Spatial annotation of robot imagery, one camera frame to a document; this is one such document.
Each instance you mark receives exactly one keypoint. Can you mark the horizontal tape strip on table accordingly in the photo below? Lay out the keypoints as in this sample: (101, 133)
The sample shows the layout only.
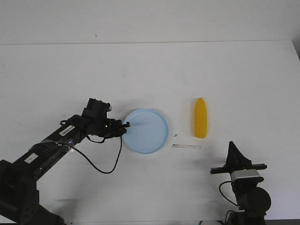
(183, 146)

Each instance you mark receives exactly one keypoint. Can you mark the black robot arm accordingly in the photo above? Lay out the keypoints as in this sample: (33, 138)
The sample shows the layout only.
(252, 201)
(19, 196)

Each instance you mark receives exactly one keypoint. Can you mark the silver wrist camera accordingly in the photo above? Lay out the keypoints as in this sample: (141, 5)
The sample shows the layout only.
(246, 174)

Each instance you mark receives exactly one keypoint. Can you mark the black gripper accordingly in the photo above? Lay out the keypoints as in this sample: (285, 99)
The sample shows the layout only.
(236, 158)
(97, 122)

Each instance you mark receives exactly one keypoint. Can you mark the light blue plate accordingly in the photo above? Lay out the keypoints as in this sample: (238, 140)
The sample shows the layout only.
(148, 131)

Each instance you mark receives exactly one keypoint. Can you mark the yellow corn cob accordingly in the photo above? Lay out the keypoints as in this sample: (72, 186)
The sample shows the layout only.
(200, 118)

